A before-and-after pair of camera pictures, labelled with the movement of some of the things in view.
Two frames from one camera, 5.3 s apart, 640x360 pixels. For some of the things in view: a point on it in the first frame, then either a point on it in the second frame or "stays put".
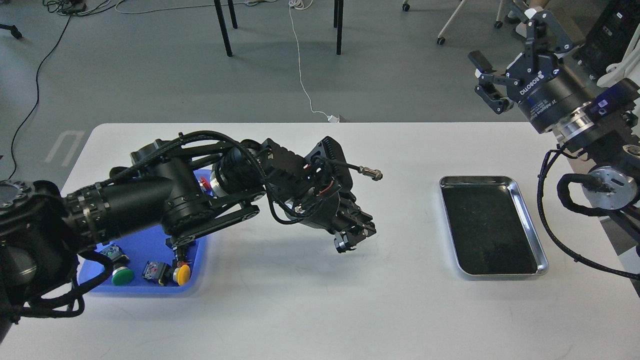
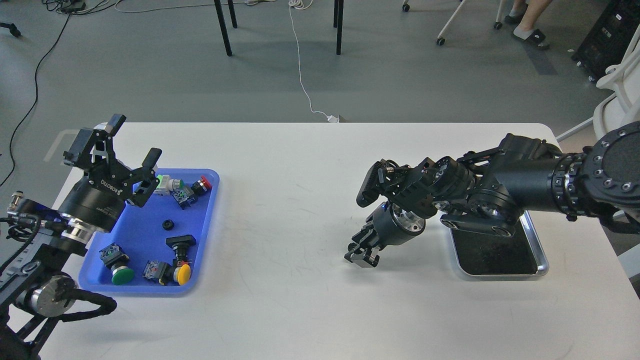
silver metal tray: (492, 230) stays put
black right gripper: (548, 89) -> (389, 225)
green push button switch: (122, 275) stays put
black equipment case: (611, 38) stays put
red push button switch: (205, 182) stays put
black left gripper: (333, 212) -> (98, 201)
